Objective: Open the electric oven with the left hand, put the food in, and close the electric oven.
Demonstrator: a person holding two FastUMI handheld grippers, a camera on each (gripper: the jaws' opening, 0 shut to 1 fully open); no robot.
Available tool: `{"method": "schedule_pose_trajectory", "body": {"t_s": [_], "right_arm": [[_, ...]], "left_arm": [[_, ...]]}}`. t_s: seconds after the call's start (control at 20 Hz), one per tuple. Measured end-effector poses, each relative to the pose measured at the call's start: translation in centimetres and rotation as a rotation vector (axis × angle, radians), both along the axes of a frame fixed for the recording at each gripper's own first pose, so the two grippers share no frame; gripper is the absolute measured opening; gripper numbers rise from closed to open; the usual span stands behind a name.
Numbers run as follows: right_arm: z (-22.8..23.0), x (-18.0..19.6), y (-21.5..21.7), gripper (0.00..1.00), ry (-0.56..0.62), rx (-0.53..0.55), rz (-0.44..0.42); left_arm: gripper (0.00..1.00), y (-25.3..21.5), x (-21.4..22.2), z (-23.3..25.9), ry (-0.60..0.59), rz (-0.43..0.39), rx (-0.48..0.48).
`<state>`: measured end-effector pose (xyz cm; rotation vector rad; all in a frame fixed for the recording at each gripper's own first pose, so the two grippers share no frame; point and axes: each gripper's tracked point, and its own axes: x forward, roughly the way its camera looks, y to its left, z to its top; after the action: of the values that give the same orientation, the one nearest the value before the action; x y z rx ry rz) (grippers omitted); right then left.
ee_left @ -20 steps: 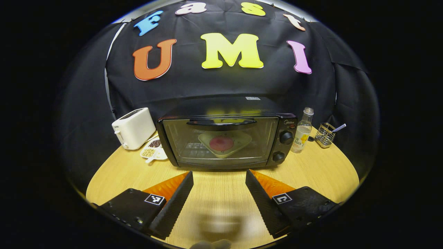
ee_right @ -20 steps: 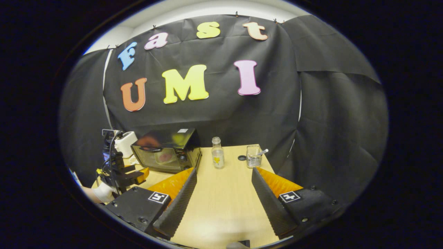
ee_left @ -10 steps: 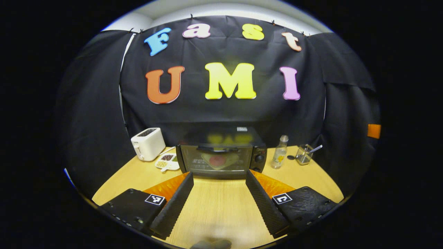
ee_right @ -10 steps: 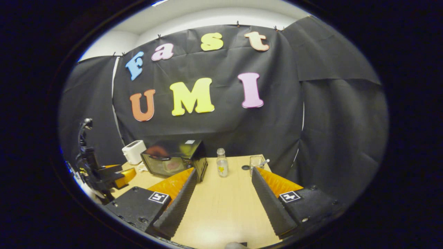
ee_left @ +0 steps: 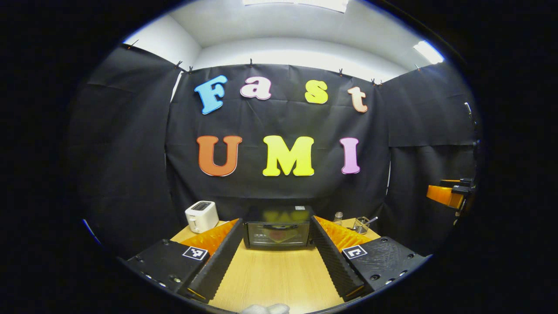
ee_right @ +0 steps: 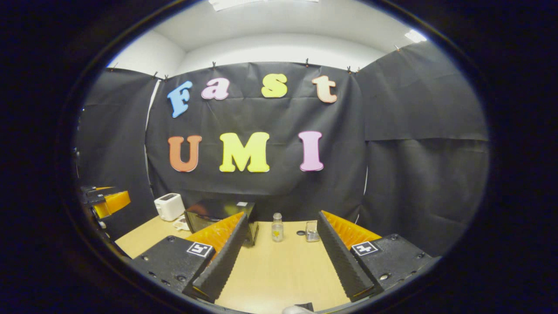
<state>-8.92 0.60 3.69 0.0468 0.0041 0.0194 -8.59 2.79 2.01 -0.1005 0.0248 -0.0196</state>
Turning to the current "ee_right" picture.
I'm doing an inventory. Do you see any black backdrop cloth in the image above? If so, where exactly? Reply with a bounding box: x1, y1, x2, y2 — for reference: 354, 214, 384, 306
73, 41, 491, 259

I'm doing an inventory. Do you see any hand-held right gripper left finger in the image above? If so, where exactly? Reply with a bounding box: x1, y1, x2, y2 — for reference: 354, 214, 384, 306
130, 211, 249, 304

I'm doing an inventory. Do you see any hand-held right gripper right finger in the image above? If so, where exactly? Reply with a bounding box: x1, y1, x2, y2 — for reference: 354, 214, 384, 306
316, 210, 441, 303

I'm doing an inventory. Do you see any wire mesh holder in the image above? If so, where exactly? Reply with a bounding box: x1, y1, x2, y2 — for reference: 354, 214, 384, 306
305, 220, 321, 243

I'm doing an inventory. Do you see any black electric oven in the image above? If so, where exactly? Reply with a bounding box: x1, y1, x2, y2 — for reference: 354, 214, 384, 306
184, 199, 260, 247

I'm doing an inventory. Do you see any clear glass bottle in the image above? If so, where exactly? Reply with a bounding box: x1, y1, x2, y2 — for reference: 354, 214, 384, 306
271, 212, 285, 243

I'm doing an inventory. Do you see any white toaster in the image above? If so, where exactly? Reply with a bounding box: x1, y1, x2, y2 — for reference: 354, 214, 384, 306
153, 193, 186, 222

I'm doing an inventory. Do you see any ceiling light panel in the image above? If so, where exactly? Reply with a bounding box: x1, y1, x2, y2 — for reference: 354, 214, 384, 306
208, 0, 320, 12
404, 29, 428, 44

